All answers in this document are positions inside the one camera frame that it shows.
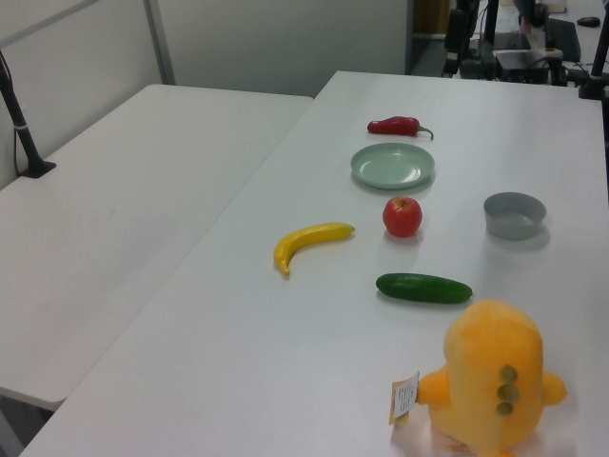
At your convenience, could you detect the red apple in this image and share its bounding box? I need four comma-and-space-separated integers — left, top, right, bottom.
382, 196, 424, 238

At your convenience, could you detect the grey bowl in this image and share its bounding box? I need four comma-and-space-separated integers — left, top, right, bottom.
482, 191, 548, 242

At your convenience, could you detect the yellow banana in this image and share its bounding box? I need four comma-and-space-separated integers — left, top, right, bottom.
272, 221, 357, 278

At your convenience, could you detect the pale green plate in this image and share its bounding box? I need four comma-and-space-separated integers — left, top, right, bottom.
350, 142, 436, 190

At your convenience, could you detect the green cucumber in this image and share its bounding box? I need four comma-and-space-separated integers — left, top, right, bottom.
375, 272, 474, 306

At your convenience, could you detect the red chili pepper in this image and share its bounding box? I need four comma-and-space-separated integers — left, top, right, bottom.
366, 115, 436, 141

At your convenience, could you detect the yellow plush toy with tag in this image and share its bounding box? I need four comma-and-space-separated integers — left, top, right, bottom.
388, 298, 569, 457

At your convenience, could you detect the wooden cabinet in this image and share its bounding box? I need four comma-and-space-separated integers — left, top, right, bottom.
411, 0, 451, 39

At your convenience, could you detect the dark upright background device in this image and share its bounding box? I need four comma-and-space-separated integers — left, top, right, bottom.
443, 0, 479, 78

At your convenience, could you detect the black equipment box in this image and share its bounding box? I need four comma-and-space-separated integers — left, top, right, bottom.
494, 50, 549, 83

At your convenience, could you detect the black pole with flat base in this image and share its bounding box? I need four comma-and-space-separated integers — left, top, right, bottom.
0, 50, 57, 180

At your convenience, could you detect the black angled panel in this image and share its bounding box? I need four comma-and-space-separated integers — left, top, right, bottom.
544, 17, 582, 62

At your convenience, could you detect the black pole with clamp base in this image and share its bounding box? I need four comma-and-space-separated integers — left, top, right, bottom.
577, 0, 609, 101

